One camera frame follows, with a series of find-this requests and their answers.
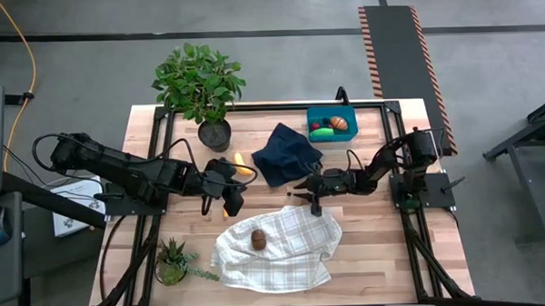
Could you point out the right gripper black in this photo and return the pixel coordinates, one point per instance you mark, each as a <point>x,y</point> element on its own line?
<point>341,182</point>

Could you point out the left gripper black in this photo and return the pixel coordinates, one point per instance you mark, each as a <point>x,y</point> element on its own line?
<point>225,177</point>

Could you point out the yellow toy banana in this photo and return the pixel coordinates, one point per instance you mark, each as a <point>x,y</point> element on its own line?
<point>240,161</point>

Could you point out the green toy cucumber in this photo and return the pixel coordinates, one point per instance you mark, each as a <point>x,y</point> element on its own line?
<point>322,132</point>

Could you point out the red toy cherry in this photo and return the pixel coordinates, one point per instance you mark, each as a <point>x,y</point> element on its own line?
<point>315,126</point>

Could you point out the brown toy kiwi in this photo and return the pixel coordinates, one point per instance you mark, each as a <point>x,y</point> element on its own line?
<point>258,240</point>

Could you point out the orange toy vegetable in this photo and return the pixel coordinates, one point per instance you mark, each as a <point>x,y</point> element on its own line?
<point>339,123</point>

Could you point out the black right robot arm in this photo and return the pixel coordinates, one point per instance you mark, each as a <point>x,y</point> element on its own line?
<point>422,145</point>

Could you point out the teal plastic tupperware container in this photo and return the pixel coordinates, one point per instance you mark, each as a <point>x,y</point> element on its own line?
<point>350,134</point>

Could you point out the navy blue cloth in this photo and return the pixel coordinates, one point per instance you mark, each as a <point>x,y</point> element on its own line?
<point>282,157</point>

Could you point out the white plaid kitchen towel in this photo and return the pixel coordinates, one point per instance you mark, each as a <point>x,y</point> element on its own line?
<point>285,252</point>

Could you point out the large leafy potted plant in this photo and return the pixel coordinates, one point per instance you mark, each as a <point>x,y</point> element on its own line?
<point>197,83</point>

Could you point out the small potted succulent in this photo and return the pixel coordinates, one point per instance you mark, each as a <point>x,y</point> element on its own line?
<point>172,261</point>

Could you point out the white printed cardboard box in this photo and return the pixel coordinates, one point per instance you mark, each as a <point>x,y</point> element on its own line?
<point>78,189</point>

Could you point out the black striped-edge floor mat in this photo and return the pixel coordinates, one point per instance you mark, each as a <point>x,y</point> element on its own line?
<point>396,53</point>

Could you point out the black diagonal beam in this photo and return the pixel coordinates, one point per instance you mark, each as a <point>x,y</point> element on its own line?
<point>33,193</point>

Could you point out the dark metal table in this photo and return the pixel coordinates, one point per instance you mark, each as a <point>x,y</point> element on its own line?
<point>523,180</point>

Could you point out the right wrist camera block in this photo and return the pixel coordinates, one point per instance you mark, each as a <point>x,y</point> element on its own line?
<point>316,207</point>

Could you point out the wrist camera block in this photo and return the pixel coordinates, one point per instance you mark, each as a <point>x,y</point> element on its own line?
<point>233,203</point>
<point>316,207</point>

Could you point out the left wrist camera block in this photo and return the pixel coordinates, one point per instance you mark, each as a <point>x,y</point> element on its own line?
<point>233,203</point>

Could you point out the black aluminium table frame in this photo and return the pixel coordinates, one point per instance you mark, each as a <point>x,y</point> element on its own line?
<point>275,107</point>

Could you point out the black mount bracket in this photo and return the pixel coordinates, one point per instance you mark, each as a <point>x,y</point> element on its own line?
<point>342,96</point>

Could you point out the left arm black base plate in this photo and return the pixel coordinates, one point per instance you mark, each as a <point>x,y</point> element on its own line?
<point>120,207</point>

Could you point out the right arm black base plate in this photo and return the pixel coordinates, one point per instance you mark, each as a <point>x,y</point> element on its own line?
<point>437,197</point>

